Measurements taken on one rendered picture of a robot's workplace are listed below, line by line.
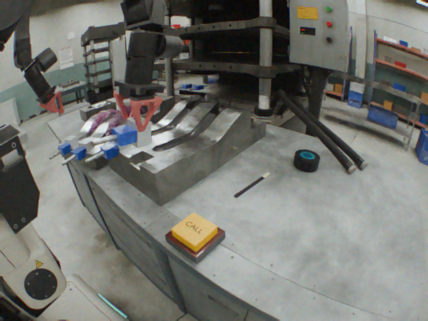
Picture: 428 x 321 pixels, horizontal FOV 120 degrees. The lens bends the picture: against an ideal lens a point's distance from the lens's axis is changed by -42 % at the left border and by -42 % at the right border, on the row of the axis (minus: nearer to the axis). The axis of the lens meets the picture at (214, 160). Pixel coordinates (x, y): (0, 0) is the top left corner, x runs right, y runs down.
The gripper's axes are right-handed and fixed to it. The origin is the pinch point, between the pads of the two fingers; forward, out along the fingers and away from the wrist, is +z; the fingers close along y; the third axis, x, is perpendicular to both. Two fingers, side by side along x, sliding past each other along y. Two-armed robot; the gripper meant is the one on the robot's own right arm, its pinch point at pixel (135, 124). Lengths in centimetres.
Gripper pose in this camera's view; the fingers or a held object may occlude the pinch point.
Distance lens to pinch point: 47.0
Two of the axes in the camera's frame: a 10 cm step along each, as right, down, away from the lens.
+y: -7.7, -4.1, 4.9
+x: -6.1, 2.7, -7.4
